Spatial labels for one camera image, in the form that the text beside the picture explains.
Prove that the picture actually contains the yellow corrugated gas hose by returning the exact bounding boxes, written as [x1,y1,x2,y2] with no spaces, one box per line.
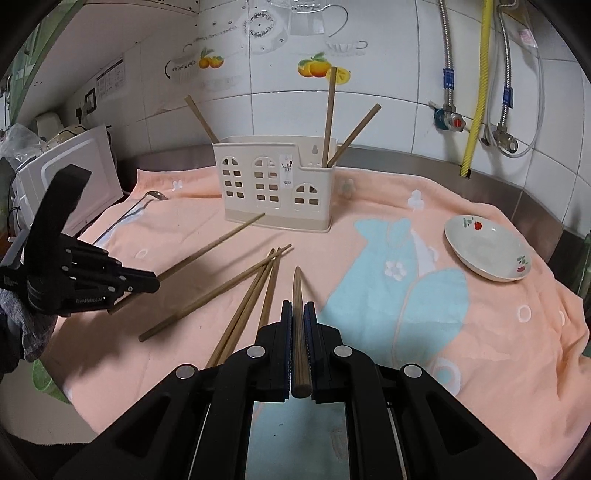
[460,0,496,180]

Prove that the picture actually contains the white microwave oven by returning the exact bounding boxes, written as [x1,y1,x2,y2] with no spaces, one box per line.
[10,124,126,237]

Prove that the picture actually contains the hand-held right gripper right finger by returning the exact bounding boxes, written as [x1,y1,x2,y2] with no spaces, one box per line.
[305,301,539,480]

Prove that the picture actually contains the beige plastic utensil holder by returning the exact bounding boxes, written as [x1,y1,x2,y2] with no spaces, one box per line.
[212,136,334,234]

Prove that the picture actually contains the steel braided hoses with valves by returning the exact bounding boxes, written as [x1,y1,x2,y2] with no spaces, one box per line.
[488,25,544,158]

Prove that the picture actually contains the white floral plate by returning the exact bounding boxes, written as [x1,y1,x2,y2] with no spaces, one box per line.
[444,214,533,284]

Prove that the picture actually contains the braided metal hose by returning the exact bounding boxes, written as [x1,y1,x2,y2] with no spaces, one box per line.
[436,0,457,112]
[495,0,514,136]

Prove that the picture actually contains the brown wooden chopstick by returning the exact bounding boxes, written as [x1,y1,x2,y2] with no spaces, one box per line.
[257,248,282,329]
[184,94,221,145]
[322,66,338,168]
[216,249,278,366]
[326,103,383,168]
[205,249,273,368]
[108,212,267,315]
[291,266,311,399]
[139,244,293,343]

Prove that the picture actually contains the metal slotted spoon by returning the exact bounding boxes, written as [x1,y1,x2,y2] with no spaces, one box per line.
[91,189,170,244]

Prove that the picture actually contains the metal pipe valve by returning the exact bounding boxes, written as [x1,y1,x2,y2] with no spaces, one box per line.
[479,124,521,156]

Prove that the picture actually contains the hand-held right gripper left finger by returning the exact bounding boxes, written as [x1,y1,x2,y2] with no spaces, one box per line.
[53,300,294,480]

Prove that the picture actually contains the green wall cabinet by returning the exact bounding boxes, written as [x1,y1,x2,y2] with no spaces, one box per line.
[0,0,90,121]

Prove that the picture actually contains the metal valve red handle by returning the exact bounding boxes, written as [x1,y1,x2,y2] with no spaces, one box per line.
[431,103,468,136]

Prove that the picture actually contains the white wall notice sticker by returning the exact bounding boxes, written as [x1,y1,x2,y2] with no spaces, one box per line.
[95,55,128,100]

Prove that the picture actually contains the peach printed towel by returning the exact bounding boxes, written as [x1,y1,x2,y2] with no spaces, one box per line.
[44,165,591,480]

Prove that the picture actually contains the green plastic item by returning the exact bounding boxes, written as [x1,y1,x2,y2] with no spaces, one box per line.
[31,359,71,404]

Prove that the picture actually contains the cream electric kettle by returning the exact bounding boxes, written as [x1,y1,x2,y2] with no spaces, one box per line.
[34,111,64,136]

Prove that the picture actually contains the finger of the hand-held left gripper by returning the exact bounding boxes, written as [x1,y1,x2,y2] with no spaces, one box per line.
[34,166,93,237]
[107,264,161,295]

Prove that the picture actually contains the clear plastic bag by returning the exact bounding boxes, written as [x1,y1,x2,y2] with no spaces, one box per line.
[0,122,48,154]

